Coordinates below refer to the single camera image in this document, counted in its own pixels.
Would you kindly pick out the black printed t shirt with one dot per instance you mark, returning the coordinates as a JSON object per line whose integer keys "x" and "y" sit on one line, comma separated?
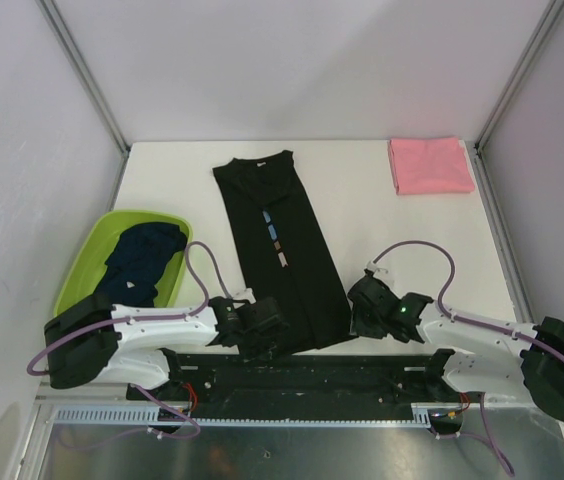
{"x": 282, "y": 252}

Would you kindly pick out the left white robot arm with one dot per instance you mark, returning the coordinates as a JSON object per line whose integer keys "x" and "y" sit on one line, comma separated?
{"x": 96, "y": 341}

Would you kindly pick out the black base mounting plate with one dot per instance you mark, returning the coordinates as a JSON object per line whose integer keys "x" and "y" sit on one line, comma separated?
{"x": 310, "y": 385}

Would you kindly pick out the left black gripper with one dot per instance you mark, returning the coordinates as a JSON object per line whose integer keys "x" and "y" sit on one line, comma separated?
{"x": 259, "y": 352}

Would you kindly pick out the navy blue t shirt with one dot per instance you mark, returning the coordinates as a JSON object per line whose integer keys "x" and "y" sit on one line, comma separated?
{"x": 138, "y": 262}

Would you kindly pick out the folded pink t shirt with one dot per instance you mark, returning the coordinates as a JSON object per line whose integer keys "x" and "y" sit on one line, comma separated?
{"x": 429, "y": 166}

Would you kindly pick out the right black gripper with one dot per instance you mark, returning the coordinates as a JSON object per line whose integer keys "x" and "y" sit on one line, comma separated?
{"x": 360, "y": 329}

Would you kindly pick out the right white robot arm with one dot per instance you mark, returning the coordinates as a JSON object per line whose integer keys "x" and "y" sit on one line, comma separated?
{"x": 516, "y": 362}

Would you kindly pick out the green plastic bin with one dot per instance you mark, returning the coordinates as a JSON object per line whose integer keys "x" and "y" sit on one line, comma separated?
{"x": 89, "y": 266}

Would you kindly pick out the grey slotted cable duct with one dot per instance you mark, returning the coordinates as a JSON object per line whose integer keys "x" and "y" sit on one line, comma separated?
{"x": 152, "y": 415}

